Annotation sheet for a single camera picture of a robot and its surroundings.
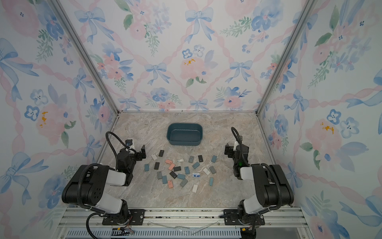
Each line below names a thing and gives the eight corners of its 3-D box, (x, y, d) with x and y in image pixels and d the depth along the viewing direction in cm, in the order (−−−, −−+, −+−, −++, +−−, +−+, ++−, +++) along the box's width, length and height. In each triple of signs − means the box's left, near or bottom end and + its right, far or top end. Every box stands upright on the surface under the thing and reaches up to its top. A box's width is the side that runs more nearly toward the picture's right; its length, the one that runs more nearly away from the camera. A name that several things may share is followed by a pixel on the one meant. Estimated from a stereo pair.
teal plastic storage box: (166, 145, 103) (165, 141, 99) (168, 127, 113) (167, 123, 109) (203, 145, 103) (203, 141, 100) (202, 127, 113) (202, 123, 109)
